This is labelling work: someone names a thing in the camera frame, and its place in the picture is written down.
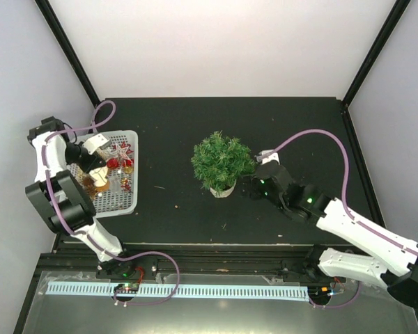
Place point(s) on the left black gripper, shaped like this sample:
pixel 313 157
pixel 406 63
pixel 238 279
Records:
pixel 93 162

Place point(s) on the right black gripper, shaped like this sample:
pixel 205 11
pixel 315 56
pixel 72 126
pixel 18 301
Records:
pixel 253 192

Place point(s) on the small green christmas tree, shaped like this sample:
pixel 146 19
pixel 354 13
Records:
pixel 219 161

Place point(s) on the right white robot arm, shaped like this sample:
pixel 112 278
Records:
pixel 390 261

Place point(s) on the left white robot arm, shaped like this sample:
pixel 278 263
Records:
pixel 58 197

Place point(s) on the brown pine cone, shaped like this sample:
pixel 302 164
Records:
pixel 87 182

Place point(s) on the white round wooden ornament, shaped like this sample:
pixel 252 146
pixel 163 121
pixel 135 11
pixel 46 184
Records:
pixel 99 176

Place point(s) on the silver red star ornament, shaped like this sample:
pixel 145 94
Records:
pixel 119 152

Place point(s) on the white plastic basket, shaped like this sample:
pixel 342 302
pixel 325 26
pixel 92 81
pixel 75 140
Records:
pixel 119 197

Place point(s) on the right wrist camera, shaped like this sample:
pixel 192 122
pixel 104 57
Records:
pixel 267 156

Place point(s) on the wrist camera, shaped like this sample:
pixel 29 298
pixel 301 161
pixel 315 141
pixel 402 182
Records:
pixel 98 141
pixel 267 156

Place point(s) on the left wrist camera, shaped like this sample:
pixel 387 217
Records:
pixel 98 141

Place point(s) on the light blue cable duct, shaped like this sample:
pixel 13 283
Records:
pixel 183 291

